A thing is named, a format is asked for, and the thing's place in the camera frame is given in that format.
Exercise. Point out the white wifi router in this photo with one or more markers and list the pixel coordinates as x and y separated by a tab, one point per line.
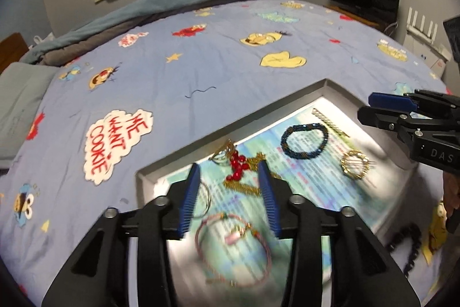
421	40

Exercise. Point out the person's right hand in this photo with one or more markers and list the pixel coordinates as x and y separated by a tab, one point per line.
451	201

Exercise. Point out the gold hair clip bar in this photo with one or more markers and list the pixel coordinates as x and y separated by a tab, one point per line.
329	123

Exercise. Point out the blue green printed paper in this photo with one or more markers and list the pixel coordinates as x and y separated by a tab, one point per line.
273	191

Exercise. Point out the teal folded blanket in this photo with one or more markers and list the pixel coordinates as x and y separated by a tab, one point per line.
76	43

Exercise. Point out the grey blue pillow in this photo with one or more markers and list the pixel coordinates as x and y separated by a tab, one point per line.
22	89

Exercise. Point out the wooden headboard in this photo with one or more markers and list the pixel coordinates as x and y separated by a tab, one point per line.
11	50

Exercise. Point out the grey shallow cardboard tray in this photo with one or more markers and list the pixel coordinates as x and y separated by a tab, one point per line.
287	148

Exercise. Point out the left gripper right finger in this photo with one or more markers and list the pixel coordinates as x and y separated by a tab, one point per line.
292	216

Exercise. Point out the gold round crown brooch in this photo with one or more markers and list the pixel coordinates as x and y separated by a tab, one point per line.
355	164

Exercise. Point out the blue cartoon bed sheet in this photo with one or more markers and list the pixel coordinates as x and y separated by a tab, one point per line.
124	122

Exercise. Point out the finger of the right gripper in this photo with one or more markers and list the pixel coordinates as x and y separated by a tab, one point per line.
397	120
391	101

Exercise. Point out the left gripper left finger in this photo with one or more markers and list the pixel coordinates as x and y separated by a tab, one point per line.
164	218

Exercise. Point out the red bead gold charm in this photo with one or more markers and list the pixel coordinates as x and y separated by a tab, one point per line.
228	155

